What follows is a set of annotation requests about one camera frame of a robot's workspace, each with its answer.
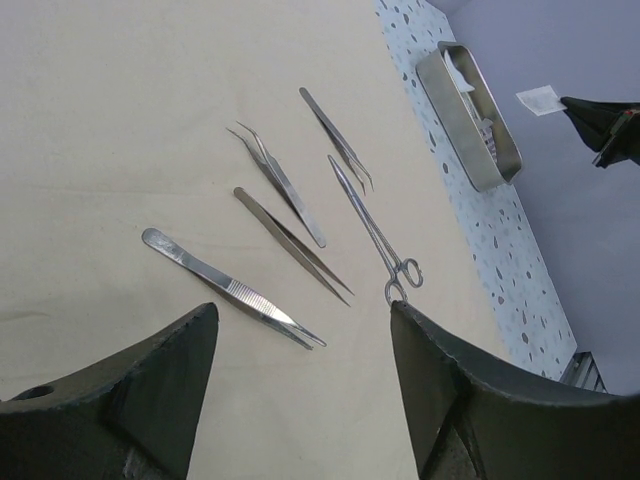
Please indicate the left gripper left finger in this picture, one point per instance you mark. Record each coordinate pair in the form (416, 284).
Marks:
(132, 415)

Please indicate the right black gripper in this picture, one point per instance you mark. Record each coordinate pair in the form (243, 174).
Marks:
(609, 128)

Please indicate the clear small plastic packet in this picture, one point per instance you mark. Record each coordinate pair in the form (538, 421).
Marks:
(541, 101)

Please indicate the beige cloth wrap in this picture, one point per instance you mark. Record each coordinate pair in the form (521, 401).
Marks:
(114, 118)

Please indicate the serrated steel forceps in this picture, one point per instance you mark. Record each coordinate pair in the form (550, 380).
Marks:
(257, 304)

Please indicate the curved tip steel tweezers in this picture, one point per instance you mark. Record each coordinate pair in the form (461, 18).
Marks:
(275, 174)

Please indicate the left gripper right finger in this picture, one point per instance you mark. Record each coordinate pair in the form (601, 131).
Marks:
(472, 415)

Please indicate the stainless steel tray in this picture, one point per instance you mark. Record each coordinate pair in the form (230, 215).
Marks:
(472, 121)

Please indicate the white gauze pad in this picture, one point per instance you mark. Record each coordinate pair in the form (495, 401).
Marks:
(462, 85)

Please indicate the pointed straight steel tweezers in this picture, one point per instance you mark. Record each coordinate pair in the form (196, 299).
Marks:
(292, 244)

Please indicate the steel hemostat clamp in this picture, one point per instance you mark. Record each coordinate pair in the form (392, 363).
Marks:
(409, 267)

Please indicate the aluminium rail frame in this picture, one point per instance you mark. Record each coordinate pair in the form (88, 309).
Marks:
(582, 372)

